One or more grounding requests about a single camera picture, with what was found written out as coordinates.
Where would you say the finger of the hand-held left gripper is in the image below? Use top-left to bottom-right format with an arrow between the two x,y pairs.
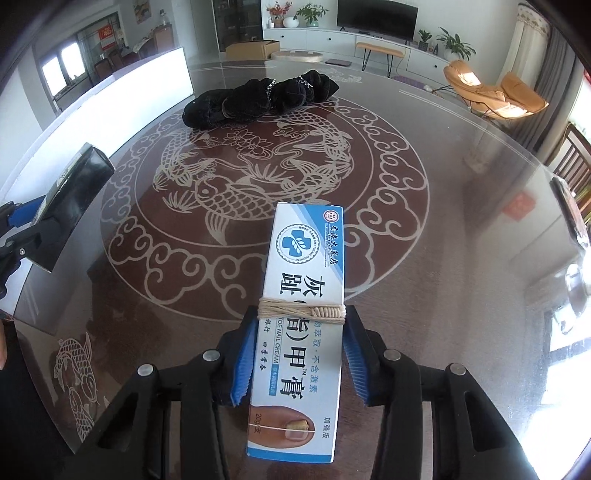
0,217 -> 58,320
0,196 -> 47,229

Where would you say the black flat television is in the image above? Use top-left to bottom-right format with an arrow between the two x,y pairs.
336,0 -> 419,40

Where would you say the blue and white ointment box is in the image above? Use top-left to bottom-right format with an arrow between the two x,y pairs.
246,202 -> 346,463

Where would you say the wooden bench with metal legs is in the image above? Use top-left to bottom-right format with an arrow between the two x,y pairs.
355,42 -> 406,79

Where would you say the grey curtain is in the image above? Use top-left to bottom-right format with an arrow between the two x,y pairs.
508,28 -> 583,153

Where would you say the white television cabinet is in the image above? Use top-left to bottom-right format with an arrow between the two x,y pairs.
262,25 -> 462,77

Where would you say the dark display cabinet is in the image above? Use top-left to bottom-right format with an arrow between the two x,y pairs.
212,0 -> 266,54

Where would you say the red flower plant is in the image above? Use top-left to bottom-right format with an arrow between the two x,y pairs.
267,1 -> 293,28

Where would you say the orange rocking chair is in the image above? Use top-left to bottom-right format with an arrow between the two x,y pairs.
431,60 -> 549,121

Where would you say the wooden dining table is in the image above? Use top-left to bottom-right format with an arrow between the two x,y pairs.
122,37 -> 155,61

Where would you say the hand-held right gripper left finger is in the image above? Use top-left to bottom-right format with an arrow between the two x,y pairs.
78,307 -> 259,480

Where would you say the black flat device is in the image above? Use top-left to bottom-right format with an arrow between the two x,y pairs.
551,176 -> 591,252

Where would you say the black velvet scrunchie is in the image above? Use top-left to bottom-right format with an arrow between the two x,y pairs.
181,68 -> 341,131

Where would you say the brown cardboard box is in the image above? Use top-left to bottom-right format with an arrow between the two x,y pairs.
225,40 -> 281,59

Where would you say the brown wooden slatted chair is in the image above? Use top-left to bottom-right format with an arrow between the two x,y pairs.
545,122 -> 591,195

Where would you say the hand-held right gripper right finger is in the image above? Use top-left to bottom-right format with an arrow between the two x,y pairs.
342,305 -> 532,480

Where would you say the covered standing air conditioner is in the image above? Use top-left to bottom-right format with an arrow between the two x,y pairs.
489,4 -> 552,93

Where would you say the green potted plant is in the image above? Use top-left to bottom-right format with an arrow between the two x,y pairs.
295,2 -> 329,27

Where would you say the round beige cushion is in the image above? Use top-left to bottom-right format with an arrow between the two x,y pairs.
271,50 -> 324,63

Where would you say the large leafy potted plant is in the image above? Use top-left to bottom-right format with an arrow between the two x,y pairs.
436,28 -> 476,61

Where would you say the black box with white labels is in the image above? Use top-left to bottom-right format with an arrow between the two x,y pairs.
21,143 -> 115,274

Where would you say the brown patterned glass desktop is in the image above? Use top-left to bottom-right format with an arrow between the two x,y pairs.
11,58 -> 591,480

